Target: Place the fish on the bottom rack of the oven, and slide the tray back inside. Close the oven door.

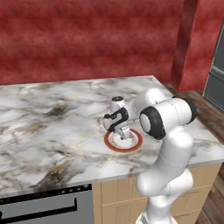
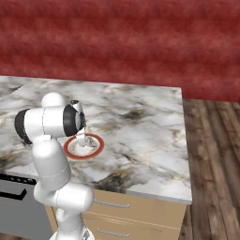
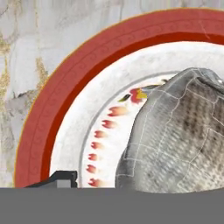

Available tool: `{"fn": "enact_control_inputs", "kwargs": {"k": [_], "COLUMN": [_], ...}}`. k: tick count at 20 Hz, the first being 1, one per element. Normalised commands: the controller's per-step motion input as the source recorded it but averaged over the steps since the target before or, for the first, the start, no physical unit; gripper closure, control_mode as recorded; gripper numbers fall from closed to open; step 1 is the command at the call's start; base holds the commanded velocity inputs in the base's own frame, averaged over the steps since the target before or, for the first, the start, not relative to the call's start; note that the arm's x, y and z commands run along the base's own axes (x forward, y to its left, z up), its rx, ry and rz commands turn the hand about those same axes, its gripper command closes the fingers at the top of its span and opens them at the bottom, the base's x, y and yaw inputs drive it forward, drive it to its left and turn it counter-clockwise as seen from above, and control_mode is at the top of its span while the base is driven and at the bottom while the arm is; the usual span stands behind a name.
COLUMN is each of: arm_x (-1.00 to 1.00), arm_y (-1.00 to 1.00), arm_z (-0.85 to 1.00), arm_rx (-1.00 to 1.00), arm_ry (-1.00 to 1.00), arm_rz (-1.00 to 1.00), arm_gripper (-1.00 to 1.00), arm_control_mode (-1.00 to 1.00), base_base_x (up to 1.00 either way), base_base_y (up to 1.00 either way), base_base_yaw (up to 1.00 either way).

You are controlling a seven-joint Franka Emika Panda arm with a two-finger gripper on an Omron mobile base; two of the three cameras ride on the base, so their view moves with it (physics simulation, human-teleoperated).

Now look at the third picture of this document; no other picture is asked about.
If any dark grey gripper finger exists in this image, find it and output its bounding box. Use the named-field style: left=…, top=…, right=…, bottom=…
left=25, top=170, right=79, bottom=189

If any grey scaly fish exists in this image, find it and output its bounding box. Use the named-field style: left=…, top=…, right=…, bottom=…
left=115, top=66, right=224, bottom=194

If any red rimmed white plate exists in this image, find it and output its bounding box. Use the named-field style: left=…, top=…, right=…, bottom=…
left=13, top=7, right=224, bottom=189

